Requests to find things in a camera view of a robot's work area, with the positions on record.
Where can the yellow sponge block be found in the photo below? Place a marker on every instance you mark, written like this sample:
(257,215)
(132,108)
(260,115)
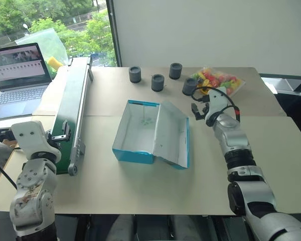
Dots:
(54,62)

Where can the black window frame post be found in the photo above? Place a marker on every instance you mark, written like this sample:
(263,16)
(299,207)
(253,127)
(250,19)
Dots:
(114,32)

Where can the translucent green plastic bag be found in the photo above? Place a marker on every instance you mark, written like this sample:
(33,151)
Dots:
(45,42)

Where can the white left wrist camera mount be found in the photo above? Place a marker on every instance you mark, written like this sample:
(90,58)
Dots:
(27,135)

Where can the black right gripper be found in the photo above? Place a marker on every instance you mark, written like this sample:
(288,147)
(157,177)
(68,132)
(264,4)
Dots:
(205,110)

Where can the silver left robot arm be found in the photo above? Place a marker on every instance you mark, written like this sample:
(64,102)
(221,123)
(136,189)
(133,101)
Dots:
(30,190)

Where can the green conveyor belt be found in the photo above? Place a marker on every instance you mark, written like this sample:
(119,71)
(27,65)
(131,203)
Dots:
(65,100)

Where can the clear bag of colourful toys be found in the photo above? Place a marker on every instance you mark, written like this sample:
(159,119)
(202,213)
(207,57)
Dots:
(215,77)

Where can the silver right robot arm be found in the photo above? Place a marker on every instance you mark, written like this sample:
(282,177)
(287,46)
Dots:
(230,140)

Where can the blue cardboard box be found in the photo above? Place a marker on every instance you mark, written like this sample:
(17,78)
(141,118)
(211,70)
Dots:
(140,130)

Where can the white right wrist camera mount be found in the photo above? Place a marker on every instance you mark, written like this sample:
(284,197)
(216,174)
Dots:
(217,100)

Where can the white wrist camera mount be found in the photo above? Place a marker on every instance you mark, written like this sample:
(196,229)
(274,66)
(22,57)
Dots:
(27,135)
(217,100)

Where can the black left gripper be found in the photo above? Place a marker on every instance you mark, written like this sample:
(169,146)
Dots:
(55,138)

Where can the grey open laptop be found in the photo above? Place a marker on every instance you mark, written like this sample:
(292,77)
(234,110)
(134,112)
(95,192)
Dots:
(17,93)

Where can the dark grey cylinder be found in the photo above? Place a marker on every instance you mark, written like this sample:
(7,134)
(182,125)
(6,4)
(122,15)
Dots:
(135,74)
(175,71)
(189,86)
(157,83)

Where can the dark side desk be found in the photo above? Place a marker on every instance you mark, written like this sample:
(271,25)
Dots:
(291,85)

